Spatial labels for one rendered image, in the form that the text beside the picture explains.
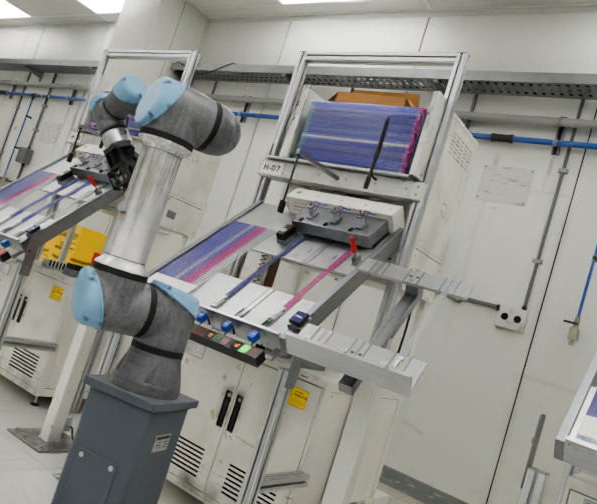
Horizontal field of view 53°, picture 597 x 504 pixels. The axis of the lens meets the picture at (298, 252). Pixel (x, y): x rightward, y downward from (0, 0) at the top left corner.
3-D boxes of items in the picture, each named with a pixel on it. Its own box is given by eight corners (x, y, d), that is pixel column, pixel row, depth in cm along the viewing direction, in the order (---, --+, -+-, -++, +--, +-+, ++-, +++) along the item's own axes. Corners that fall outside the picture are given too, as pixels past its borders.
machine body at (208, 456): (270, 568, 193) (328, 380, 198) (132, 476, 233) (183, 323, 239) (361, 539, 245) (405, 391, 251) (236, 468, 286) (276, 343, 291)
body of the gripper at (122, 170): (113, 193, 160) (97, 153, 162) (136, 194, 168) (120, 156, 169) (133, 179, 157) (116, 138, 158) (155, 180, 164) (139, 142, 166)
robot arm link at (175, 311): (194, 357, 132) (213, 297, 133) (138, 344, 124) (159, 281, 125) (171, 343, 141) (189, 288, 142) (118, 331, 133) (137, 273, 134)
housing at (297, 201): (395, 249, 221) (392, 215, 214) (290, 226, 250) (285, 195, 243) (405, 239, 227) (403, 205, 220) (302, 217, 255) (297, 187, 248)
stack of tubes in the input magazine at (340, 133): (403, 173, 218) (424, 104, 220) (292, 158, 247) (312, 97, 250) (416, 185, 228) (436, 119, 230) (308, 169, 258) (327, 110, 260)
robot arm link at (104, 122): (95, 89, 161) (81, 107, 167) (110, 125, 159) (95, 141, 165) (120, 90, 167) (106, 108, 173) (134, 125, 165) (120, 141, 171)
